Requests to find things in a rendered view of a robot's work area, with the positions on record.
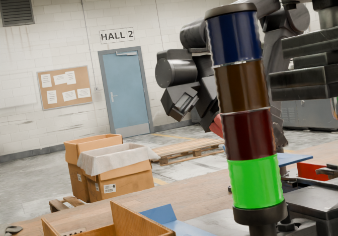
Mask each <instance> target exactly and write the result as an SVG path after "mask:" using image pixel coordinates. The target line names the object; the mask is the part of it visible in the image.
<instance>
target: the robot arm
mask: <svg viewBox="0 0 338 236"><path fill-rule="evenodd" d="M246 2H249V3H254V4H255V6H256V8H257V10H258V11H257V19H258V20H259V22H260V25H261V27H262V30H263V33H264V34H265V36H264V49H263V58H262V59H261V60H264V66H265V74H266V81H267V88H268V95H269V103H270V106H268V107H271V114H272V121H273V128H274V136H275V143H276V150H277V153H284V148H283V147H285V146H288V145H289V143H288V140H287V139H286V137H285V136H284V131H283V130H282V127H283V122H284V120H283V119H282V118H280V117H281V112H282V110H281V102H282V101H276V102H273V101H272V95H271V88H270V81H269V74H270V73H276V72H281V71H288V68H289V64H290V60H291V59H283V52H282V45H281V40H282V39H285V38H289V37H294V36H298V35H302V34H304V31H306V30H307V29H308V28H309V25H310V13H309V10H308V8H307V7H306V6H305V4H304V3H299V4H296V7H297V9H295V10H291V11H287V9H286V6H283V8H281V4H280V1H279V0H238V1H236V2H233V3H231V4H235V3H246ZM180 42H181V44H182V46H183V49H167V50H163V51H159V52H158V53H157V54H156V58H157V64H156V66H155V79H156V82H157V84H158V85H159V86H160V87H161V88H163V89H165V91H164V93H163V96H162V98H161V100H160V101H161V103H162V106H163V108H164V110H165V112H166V114H167V115H168V116H171V117H172V118H174V119H175V120H177V121H178V122H181V120H182V119H183V118H184V117H185V115H186V114H187V113H188V112H191V110H192V109H193V108H194V107H195V108H196V110H197V112H198V114H199V116H200V118H201V121H200V124H201V126H202V128H203V129H204V131H205V133H207V132H211V131H212V132H214V133H215V134H217V135H218V136H219V137H221V138H222V139H224V138H223V131H222V124H221V117H220V114H221V113H219V107H218V99H217V92H216V85H215V78H214V71H213V68H216V67H219V66H212V60H211V54H210V46H209V39H208V31H207V24H206V22H205V20H204V16H203V17H201V18H198V19H195V20H193V21H191V22H189V23H187V24H185V25H183V26H182V28H181V30H180ZM280 175H281V176H289V177H298V171H297V168H292V169H289V170H287V169H286V166H284V167H280Z"/></svg>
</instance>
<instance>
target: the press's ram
mask: <svg viewBox="0 0 338 236"><path fill-rule="evenodd" d="M312 6H313V10H314V11H316V12H318V16H319V23H320V30H319V31H314V32H310V33H306V34H302V35H298V36H294V37H289V38H285V39H282V40H281V45H282V52H283V59H291V58H292V59H293V66H294V70H288V71H281V72H276V73H270V74H269V81H270V88H271V95H272V101H273V102H276V101H296V100H315V99H330V104H331V111H332V115H333V117H334V119H336V120H338V0H312Z"/></svg>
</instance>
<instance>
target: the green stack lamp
mask: <svg viewBox="0 0 338 236"><path fill-rule="evenodd" d="M277 156H278V154H277V153H276V154H275V155H272V156H268V157H265V158H261V159H255V160H247V161H230V160H226V161H227V163H228V170H229V177H230V184H231V191H232V198H233V205H234V206H235V207H239V208H263V207H268V206H272V205H276V204H278V203H280V202H282V201H283V200H284V197H283V189H282V182H281V175H280V168H279V166H278V164H279V161H278V159H277Z"/></svg>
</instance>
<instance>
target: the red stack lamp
mask: <svg viewBox="0 0 338 236"><path fill-rule="evenodd" d="M220 117H221V124H222V131H223V138H224V145H225V152H226V159H227V160H230V161H247V160H255V159H261V158H265V157H268V156H272V155H275V154H276V153H277V150H276V143H275V136H274V128H273V121H272V114H271V107H264V108H259V109H253V110H247V111H240V112H232V113H222V114H220Z"/></svg>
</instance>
